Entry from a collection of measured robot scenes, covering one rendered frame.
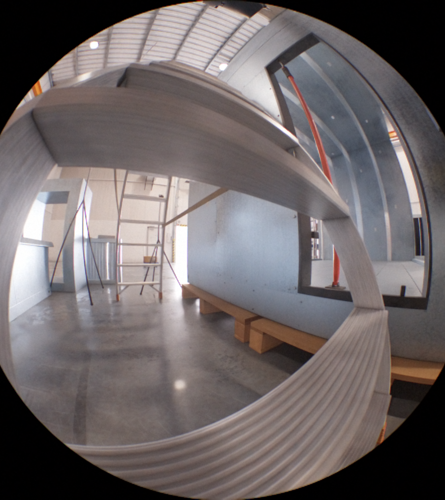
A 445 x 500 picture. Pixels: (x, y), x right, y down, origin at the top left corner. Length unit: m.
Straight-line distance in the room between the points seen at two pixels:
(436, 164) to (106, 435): 1.30
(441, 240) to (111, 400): 1.21
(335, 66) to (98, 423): 3.69
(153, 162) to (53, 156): 0.09
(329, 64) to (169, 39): 6.13
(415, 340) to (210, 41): 8.31
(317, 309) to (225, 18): 7.96
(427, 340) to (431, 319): 0.08
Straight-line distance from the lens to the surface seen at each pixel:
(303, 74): 3.02
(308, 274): 0.83
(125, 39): 8.32
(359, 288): 0.38
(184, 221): 10.69
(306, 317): 0.81
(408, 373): 0.69
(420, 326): 0.72
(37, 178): 0.15
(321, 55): 2.95
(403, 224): 4.18
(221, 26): 7.79
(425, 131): 0.82
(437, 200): 0.70
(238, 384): 0.75
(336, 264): 0.77
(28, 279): 1.96
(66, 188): 2.73
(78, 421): 0.71
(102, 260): 3.15
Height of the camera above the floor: 0.53
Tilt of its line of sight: 2 degrees up
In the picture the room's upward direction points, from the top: straight up
